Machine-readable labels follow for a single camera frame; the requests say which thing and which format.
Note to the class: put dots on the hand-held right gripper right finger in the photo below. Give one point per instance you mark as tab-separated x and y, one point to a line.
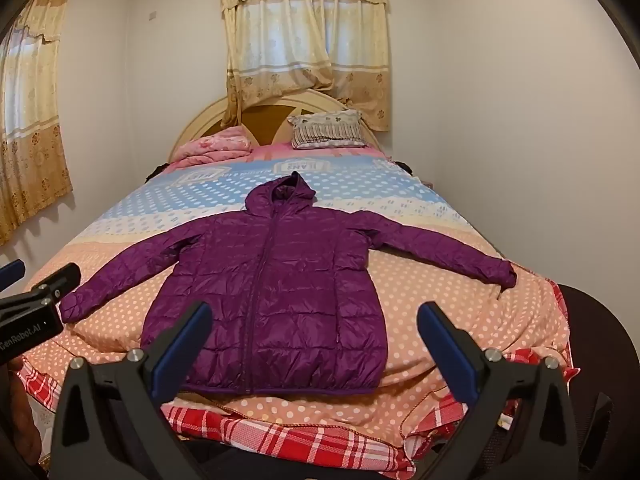
450	355

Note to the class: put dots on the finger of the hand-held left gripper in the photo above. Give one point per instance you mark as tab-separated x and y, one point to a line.
11	272
57	280

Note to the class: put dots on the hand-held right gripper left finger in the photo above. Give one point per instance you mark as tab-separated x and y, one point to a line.
182	352

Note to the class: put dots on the purple hooded puffer jacket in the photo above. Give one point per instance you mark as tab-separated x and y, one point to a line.
280	285

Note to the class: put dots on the red plaid blanket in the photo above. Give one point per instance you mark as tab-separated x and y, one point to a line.
280	440

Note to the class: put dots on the dark object beside bed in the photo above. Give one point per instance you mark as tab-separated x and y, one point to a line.
401	164
156	172

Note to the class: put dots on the dark chair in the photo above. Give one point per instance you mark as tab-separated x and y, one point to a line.
600	335

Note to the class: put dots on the beige floral window curtain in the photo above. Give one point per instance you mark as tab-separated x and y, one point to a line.
30	110
300	35

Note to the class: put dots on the polka dot bed sheet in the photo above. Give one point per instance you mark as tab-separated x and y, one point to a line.
350	185

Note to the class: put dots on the pink folded blanket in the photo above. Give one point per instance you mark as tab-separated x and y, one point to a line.
215	147

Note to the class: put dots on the cream wooden headboard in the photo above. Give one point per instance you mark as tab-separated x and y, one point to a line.
200	120

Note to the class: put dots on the grey patterned pillow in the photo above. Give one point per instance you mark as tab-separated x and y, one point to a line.
325	127

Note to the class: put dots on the white wall vent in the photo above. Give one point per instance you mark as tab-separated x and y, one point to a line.
152	15

